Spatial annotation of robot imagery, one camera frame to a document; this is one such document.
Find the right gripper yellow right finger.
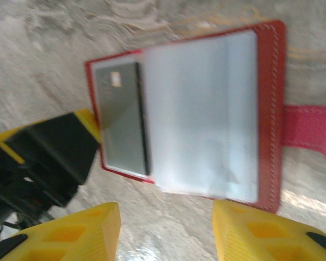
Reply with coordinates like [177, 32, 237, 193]
[212, 200, 326, 261]

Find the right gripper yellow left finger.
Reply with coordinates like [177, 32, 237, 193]
[0, 202, 122, 261]

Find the black credit card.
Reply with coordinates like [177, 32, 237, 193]
[94, 61, 152, 176]

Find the red leather card holder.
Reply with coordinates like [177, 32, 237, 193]
[84, 18, 326, 214]

